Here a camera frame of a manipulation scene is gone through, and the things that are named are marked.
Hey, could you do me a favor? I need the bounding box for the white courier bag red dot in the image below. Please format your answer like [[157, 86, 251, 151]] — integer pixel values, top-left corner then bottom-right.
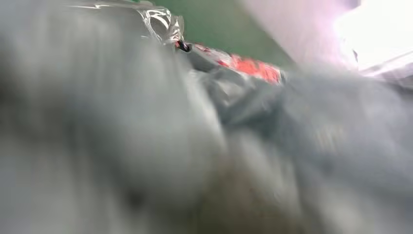
[[180, 42, 413, 234]]

